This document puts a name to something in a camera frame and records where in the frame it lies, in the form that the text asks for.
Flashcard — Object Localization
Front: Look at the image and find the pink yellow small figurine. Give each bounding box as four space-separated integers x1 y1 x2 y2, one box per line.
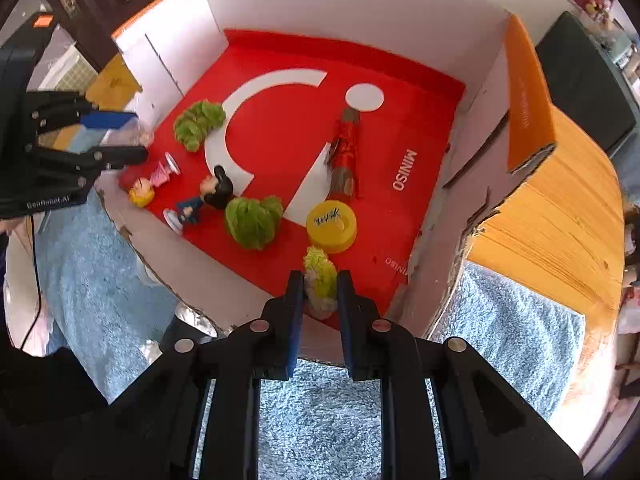
128 152 181 208

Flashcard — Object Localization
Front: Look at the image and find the green leafy vegetable toy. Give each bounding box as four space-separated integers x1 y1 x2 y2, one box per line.
224 195 284 250

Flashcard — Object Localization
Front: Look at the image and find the red wooden stick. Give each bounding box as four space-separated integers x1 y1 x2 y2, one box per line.
326 106 360 203

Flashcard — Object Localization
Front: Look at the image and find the yellow round lidded jar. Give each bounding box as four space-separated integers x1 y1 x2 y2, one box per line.
306 200 358 254

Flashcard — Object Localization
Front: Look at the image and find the yellow green cabbage toy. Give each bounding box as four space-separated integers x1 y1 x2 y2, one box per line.
303 246 337 320

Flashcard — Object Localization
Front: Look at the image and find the green lettuce toy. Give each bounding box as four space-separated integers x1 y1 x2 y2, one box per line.
174 100 227 153

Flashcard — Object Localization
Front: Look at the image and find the light blue fluffy towel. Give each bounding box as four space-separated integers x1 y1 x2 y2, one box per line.
36 194 586 479

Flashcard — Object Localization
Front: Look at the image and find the orange cardboard box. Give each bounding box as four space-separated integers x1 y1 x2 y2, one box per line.
98 0 558 336

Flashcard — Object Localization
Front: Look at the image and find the red Miniso paper bag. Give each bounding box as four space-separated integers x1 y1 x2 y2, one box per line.
125 29 464 325

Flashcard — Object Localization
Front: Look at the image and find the blue-clothed cluttered side table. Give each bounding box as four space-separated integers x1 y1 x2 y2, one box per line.
534 0 640 181

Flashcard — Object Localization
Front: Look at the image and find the black-haired boy figurine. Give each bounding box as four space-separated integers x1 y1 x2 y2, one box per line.
163 165 234 235

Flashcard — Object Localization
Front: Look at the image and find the clear round plastic lid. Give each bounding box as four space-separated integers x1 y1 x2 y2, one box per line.
101 117 154 148

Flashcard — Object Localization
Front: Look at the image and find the dark brown door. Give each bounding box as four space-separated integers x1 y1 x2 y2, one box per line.
34 0 199 74

